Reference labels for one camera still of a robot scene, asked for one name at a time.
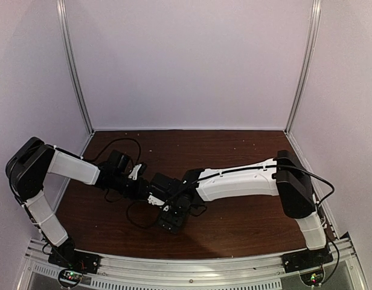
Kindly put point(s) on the aluminium frame post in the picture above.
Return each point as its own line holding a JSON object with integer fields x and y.
{"x": 73, "y": 72}
{"x": 306, "y": 125}

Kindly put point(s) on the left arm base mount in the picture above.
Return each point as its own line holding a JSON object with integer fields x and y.
{"x": 80, "y": 261}

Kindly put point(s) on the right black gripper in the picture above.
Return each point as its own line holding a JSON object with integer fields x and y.
{"x": 177, "y": 220}

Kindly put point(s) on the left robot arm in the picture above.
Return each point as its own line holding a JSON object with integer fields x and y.
{"x": 33, "y": 171}

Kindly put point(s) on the left aluminium frame post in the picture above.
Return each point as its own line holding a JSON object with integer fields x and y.
{"x": 73, "y": 72}

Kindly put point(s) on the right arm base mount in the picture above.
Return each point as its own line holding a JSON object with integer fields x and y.
{"x": 306, "y": 259}

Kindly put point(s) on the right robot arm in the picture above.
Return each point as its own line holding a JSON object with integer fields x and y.
{"x": 283, "y": 176}

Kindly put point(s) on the right aluminium frame post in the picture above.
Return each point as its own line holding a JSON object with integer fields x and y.
{"x": 306, "y": 125}

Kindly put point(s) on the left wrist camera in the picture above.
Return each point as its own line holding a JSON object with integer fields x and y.
{"x": 137, "y": 171}

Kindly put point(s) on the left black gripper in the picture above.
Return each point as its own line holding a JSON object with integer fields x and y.
{"x": 139, "y": 191}

